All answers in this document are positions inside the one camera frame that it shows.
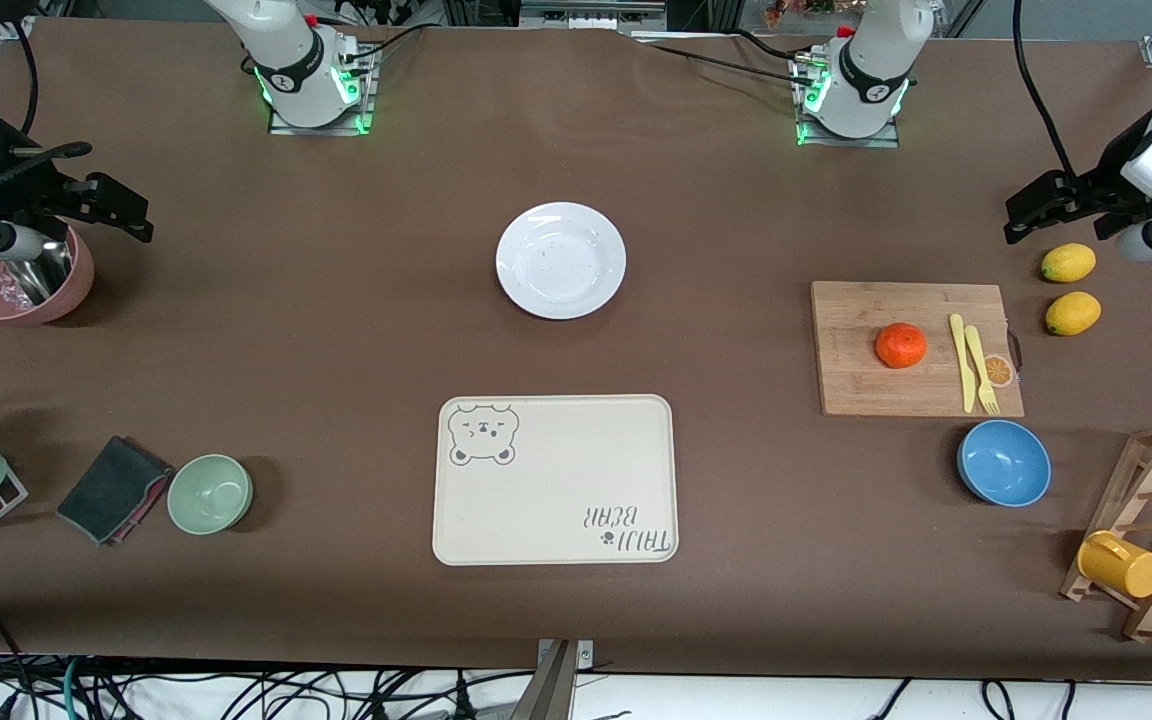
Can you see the brown table cover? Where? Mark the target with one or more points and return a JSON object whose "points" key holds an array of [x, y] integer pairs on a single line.
{"points": [[786, 550]]}

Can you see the orange mandarin fruit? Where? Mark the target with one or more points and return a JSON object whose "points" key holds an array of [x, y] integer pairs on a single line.
{"points": [[901, 345]]}

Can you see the cream bear print tray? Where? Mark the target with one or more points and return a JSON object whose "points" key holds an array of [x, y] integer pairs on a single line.
{"points": [[556, 480]]}

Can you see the grey metal clamp bracket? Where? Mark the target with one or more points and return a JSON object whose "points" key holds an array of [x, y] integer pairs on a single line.
{"points": [[584, 655]]}

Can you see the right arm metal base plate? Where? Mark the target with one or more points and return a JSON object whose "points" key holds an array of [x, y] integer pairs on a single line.
{"points": [[321, 130]]}

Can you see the pink folded cloth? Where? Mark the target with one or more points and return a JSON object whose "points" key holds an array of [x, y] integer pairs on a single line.
{"points": [[154, 492]]}

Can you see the white round plate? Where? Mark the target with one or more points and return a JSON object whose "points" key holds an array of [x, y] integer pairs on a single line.
{"points": [[561, 260]]}

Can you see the bamboo cutting board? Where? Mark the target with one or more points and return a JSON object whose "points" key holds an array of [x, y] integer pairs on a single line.
{"points": [[856, 340]]}

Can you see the pink bowl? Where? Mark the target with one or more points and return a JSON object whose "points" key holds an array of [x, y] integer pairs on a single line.
{"points": [[78, 288]]}

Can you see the blue bowl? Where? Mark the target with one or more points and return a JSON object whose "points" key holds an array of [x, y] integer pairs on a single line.
{"points": [[1004, 463]]}

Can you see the dark grey folded cloth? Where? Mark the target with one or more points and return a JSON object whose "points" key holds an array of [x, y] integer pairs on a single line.
{"points": [[111, 485]]}

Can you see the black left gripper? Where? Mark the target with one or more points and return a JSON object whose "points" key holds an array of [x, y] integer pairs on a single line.
{"points": [[1108, 170]]}

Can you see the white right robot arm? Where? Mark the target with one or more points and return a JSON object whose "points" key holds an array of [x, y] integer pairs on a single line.
{"points": [[301, 70]]}

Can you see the yellow plastic knife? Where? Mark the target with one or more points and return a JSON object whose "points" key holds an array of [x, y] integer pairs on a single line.
{"points": [[965, 370]]}

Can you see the aluminium edge bracket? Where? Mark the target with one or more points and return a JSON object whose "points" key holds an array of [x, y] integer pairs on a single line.
{"points": [[11, 28]]}

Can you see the yellow lemon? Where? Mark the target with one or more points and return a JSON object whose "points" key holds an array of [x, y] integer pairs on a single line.
{"points": [[1073, 314], [1068, 263]]}

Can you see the metal scoop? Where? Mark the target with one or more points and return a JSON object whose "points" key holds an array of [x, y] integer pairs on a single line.
{"points": [[51, 285]]}

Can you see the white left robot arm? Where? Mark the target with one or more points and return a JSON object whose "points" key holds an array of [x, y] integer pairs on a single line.
{"points": [[871, 70]]}

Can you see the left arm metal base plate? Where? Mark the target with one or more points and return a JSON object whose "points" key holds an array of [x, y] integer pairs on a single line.
{"points": [[866, 143]]}

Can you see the dark metal beam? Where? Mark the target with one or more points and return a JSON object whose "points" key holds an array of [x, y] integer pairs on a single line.
{"points": [[551, 690]]}

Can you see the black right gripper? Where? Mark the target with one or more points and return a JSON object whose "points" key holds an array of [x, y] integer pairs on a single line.
{"points": [[18, 192]]}

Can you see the yellow plastic fork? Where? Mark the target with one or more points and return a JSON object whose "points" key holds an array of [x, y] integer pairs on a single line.
{"points": [[981, 370]]}

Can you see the wooden peg rack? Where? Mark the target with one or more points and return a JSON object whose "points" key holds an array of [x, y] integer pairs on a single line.
{"points": [[1131, 500]]}

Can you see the yellow mug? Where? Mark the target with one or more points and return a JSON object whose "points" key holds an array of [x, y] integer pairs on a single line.
{"points": [[1121, 566]]}

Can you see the orange slice tag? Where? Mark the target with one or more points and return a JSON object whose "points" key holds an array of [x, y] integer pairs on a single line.
{"points": [[999, 371]]}

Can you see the aluminium frame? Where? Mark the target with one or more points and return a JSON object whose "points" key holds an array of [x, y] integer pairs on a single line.
{"points": [[591, 12]]}

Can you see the pale green bowl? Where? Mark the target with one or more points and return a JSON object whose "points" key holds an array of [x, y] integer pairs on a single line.
{"points": [[209, 495]]}

